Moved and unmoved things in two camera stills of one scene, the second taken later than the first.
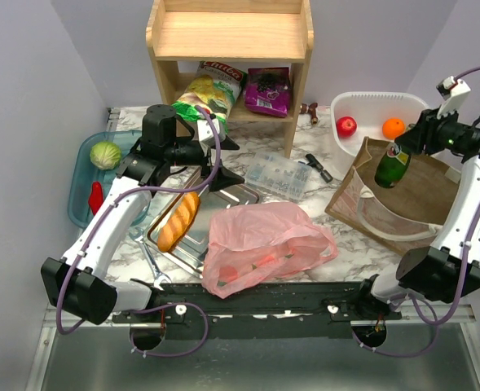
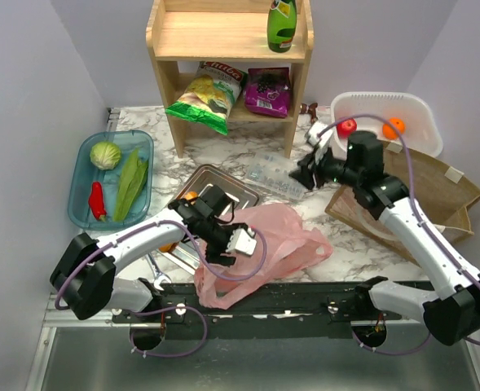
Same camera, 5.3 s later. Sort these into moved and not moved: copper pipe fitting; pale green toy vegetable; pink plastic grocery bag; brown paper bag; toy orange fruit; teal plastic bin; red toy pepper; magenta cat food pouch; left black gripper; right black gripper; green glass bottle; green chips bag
Moved: left black gripper; green glass bottle; right black gripper; pink plastic grocery bag
Not moved: toy orange fruit; pale green toy vegetable; green chips bag; magenta cat food pouch; red toy pepper; teal plastic bin; copper pipe fitting; brown paper bag
